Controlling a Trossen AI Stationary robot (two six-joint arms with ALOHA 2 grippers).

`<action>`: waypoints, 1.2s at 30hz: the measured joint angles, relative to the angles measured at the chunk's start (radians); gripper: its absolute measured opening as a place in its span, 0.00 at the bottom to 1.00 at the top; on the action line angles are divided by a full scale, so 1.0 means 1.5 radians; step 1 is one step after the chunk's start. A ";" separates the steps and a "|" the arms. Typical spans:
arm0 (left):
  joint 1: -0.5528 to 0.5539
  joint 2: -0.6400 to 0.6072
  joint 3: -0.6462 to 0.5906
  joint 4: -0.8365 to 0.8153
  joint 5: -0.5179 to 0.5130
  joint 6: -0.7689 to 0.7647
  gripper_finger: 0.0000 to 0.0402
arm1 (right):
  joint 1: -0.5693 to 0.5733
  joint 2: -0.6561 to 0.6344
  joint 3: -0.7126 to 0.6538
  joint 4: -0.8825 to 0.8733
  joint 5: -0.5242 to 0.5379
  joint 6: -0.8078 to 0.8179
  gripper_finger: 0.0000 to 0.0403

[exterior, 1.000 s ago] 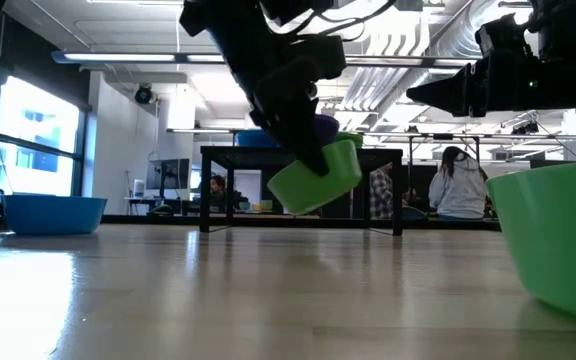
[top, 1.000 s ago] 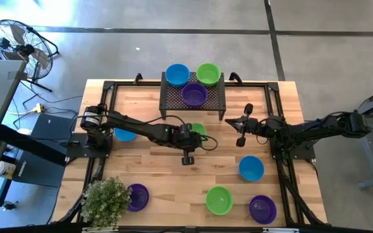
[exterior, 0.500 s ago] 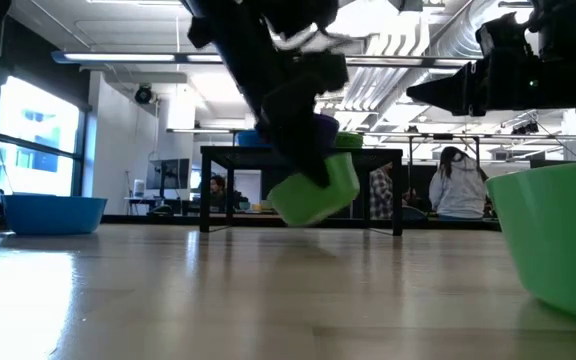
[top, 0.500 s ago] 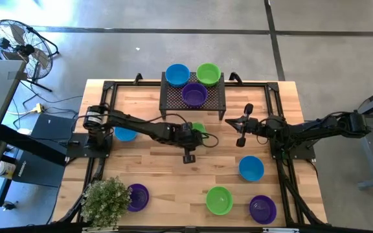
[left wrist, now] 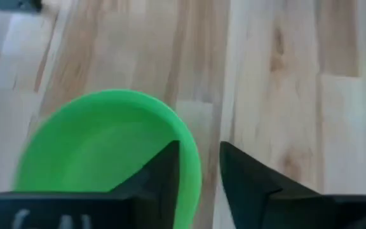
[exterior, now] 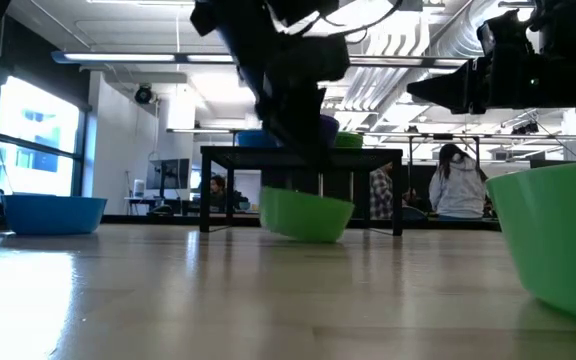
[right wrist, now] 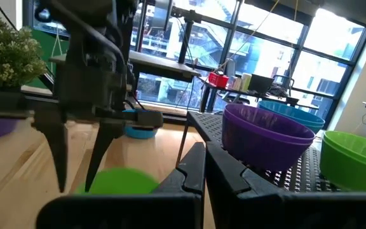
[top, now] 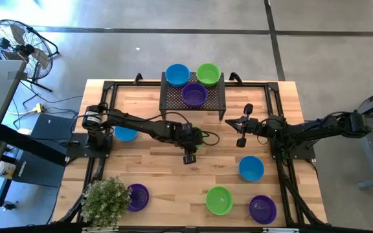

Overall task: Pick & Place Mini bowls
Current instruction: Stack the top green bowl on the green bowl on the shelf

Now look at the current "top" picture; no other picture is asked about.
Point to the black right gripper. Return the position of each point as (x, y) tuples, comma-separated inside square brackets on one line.
[(254, 126)]

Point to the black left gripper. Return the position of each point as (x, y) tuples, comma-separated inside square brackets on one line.
[(188, 137)]

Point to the green plastic mini bowl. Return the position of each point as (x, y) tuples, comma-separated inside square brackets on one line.
[(199, 145), (219, 200), (208, 74)]

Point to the purple plastic mini bowl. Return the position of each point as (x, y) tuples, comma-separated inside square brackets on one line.
[(194, 94), (263, 209), (139, 197)]

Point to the blue plastic mini bowl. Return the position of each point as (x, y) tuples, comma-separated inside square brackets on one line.
[(251, 168), (177, 75), (125, 134)]

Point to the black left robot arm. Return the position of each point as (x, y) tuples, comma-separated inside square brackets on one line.
[(141, 124)]

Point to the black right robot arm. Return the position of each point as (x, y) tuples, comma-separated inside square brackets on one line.
[(316, 127)]

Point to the black perforated metal rack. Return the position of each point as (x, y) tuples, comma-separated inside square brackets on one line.
[(173, 100)]

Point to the black table clamp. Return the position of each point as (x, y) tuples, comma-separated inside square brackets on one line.
[(235, 77), (138, 78)]

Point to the artificial potted plant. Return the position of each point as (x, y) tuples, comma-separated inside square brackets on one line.
[(104, 204)]

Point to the black computer tower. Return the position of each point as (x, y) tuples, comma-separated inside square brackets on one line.
[(52, 124)]

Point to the gray metal stand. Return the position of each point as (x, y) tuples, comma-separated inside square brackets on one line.
[(372, 168)]

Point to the yellow power strip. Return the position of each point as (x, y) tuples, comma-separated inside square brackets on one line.
[(38, 108)]

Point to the white yellow container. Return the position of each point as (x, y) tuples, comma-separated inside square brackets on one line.
[(5, 169)]

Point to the black floor fan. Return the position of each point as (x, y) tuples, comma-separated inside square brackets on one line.
[(24, 49)]

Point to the black caster wheel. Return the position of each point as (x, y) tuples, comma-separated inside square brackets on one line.
[(10, 204)]

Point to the black aluminium rig frame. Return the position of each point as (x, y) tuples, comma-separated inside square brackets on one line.
[(125, 83)]

